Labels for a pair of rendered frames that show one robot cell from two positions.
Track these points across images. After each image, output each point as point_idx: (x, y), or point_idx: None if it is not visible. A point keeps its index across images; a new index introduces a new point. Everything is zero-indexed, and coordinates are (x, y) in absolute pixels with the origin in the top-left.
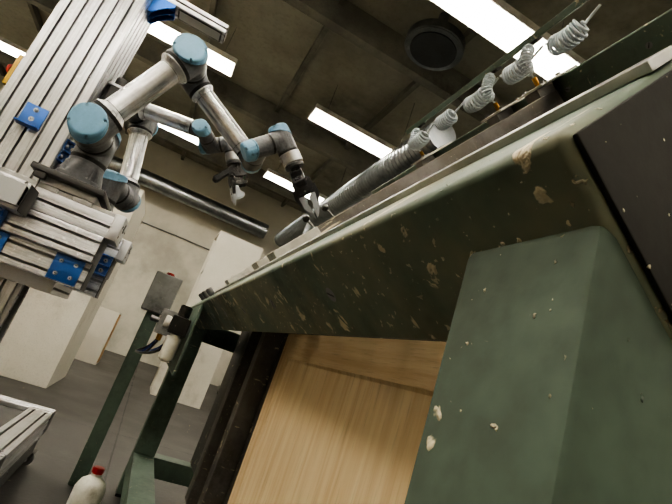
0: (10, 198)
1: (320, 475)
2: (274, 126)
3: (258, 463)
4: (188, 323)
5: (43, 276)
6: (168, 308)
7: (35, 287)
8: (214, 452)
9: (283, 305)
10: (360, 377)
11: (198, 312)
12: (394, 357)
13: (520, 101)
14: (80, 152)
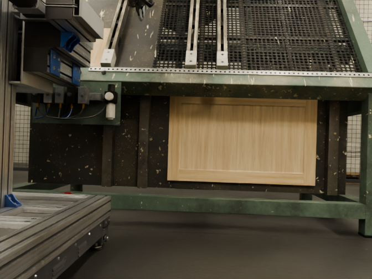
0: (102, 35)
1: (252, 135)
2: None
3: (190, 146)
4: (117, 94)
5: (71, 82)
6: None
7: (48, 91)
8: (113, 159)
9: (285, 92)
10: (259, 106)
11: (120, 87)
12: (277, 99)
13: None
14: None
